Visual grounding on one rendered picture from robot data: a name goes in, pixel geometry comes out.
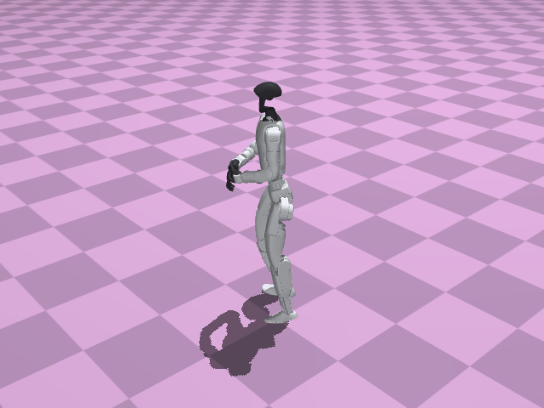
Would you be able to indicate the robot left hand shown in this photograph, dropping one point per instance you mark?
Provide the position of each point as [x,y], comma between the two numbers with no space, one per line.
[236,172]

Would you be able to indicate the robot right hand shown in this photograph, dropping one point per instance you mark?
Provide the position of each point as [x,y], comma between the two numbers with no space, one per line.
[235,166]

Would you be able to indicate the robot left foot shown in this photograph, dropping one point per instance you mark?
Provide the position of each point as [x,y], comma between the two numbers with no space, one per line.
[280,317]

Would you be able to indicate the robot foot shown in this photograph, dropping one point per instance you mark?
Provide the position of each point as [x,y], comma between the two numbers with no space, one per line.
[280,317]
[270,289]

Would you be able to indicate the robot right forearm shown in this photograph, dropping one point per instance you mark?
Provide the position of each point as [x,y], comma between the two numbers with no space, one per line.
[245,156]

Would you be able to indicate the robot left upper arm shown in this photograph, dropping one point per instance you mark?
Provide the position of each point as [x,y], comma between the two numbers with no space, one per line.
[272,138]

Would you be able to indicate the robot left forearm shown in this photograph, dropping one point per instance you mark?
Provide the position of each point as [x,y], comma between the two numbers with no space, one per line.
[258,176]

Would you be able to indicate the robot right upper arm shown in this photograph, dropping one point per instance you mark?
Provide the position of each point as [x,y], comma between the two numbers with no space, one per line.
[254,144]

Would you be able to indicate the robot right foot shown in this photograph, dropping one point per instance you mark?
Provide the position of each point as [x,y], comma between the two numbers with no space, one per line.
[270,289]

